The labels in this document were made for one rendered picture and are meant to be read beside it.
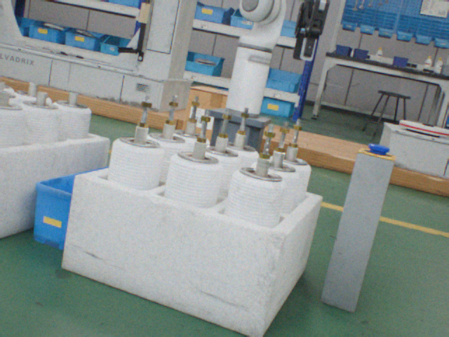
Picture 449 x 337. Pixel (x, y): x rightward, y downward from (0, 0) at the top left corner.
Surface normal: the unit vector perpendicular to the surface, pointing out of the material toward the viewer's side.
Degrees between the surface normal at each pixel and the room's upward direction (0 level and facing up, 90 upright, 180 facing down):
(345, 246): 90
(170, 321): 0
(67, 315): 0
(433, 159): 90
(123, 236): 90
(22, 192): 90
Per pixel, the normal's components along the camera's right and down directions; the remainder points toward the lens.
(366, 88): -0.22, 0.14
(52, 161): 0.92, 0.25
